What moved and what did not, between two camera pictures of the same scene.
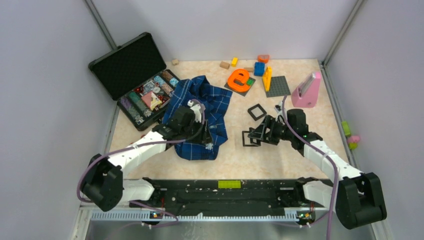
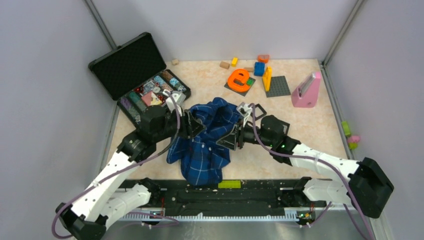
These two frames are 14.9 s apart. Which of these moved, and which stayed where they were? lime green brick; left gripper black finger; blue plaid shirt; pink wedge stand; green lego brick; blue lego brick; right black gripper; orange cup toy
Moved: blue plaid shirt; left gripper black finger; right black gripper
Stayed: blue lego brick; green lego brick; pink wedge stand; lime green brick; orange cup toy
